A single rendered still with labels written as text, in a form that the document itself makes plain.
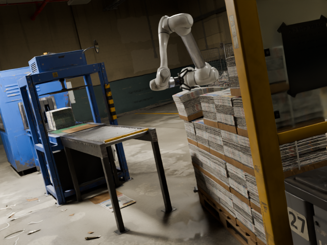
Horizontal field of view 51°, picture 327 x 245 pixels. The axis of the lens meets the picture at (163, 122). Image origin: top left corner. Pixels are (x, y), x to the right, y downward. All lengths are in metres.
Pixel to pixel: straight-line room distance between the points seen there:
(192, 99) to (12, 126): 4.13
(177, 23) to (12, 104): 4.03
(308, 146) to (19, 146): 5.29
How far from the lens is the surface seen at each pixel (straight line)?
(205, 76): 3.34
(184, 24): 3.09
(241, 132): 2.03
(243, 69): 1.41
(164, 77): 2.77
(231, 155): 2.27
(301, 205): 1.37
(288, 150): 1.92
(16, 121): 6.46
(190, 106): 2.93
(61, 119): 4.98
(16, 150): 6.49
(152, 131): 3.13
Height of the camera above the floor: 1.28
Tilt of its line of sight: 8 degrees down
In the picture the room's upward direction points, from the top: 12 degrees counter-clockwise
